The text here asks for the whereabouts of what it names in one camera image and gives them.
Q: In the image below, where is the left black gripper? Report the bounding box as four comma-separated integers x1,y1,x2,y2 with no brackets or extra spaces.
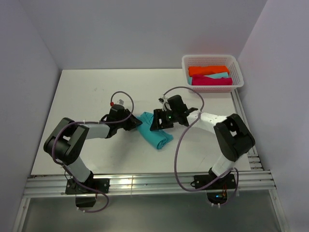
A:
116,109,142,131

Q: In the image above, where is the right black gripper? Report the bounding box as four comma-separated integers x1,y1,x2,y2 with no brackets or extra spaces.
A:
150,108,178,131

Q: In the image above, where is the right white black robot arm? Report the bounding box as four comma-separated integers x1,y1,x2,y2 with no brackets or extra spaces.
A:
150,108,255,191

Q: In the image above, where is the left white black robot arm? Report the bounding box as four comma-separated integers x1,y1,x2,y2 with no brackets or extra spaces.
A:
43,104,142,193

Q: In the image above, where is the pink rolled t shirt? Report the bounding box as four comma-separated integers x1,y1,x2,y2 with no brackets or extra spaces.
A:
188,74,233,86

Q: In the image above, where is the white plastic basket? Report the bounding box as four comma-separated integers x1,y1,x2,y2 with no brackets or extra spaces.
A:
182,55,244,93

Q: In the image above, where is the orange rolled t shirt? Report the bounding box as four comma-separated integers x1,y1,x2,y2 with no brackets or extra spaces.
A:
188,66,229,76

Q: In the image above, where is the light teal rolled t shirt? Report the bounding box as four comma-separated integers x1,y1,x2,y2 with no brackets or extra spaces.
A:
207,72,229,79

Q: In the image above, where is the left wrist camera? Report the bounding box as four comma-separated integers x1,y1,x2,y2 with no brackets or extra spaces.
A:
110,99,125,110

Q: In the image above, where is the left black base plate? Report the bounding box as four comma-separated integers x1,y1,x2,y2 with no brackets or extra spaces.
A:
65,178,110,195

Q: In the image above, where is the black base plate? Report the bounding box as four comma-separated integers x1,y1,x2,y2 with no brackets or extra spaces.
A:
190,174,237,190
65,178,110,195

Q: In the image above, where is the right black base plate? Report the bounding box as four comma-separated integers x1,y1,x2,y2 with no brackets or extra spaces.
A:
190,174,237,190

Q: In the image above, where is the aluminium rail frame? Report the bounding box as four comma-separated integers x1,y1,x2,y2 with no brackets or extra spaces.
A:
12,91,290,232

